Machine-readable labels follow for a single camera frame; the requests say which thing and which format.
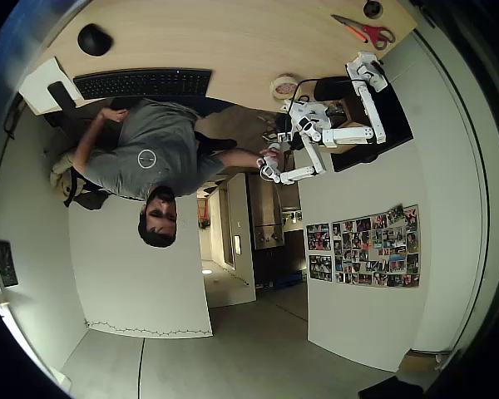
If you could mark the white leader arm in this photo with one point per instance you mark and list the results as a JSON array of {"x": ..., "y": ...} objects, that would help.
[{"x": 303, "y": 171}]

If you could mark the beige tape roll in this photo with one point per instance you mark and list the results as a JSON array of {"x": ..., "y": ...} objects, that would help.
[{"x": 274, "y": 86}]

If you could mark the white follower robot arm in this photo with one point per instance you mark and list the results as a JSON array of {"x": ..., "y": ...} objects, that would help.
[{"x": 368, "y": 108}]

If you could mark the person's left forearm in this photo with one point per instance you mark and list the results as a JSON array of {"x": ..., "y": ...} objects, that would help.
[{"x": 87, "y": 141}]

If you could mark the person's right forearm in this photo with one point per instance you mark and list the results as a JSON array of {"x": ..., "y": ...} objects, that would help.
[{"x": 241, "y": 157}]

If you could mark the person's right hand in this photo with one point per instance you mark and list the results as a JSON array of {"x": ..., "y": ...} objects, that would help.
[{"x": 271, "y": 156}]

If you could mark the person's left hand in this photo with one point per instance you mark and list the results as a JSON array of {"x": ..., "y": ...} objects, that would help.
[{"x": 113, "y": 114}]

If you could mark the black oval object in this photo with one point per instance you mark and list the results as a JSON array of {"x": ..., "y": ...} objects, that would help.
[{"x": 332, "y": 88}]

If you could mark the stainless steel fridge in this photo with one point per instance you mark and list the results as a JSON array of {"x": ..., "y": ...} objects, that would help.
[{"x": 266, "y": 216}]

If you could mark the small photo sheet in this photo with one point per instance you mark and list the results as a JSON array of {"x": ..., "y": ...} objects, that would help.
[
  {"x": 318, "y": 237},
  {"x": 320, "y": 268}
]

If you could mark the orange marker pen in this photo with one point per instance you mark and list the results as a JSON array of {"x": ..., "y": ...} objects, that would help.
[{"x": 356, "y": 34}]

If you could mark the man in grey t-shirt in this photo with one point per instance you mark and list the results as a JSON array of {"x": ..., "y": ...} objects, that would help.
[{"x": 158, "y": 137}]

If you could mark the large photo collage poster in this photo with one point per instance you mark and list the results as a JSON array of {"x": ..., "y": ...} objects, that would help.
[{"x": 376, "y": 247}]

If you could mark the blue crate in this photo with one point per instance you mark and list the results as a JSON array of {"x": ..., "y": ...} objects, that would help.
[{"x": 291, "y": 279}]

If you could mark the black keyboard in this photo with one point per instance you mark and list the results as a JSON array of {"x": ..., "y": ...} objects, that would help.
[{"x": 143, "y": 83}]

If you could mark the black computer mouse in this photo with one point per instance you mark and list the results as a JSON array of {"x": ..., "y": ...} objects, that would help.
[{"x": 93, "y": 39}]

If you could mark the black office chair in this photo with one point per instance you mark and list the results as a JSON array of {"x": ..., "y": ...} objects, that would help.
[{"x": 62, "y": 120}]

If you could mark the beige jacket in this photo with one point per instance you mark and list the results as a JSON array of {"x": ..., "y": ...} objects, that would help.
[{"x": 60, "y": 174}]

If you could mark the white paper notebook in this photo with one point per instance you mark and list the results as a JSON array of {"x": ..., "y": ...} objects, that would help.
[{"x": 39, "y": 83}]

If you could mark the cardboard box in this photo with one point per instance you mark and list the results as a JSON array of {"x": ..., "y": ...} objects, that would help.
[{"x": 420, "y": 362}]

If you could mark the dark framed picture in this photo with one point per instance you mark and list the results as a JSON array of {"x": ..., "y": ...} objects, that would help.
[{"x": 6, "y": 264}]

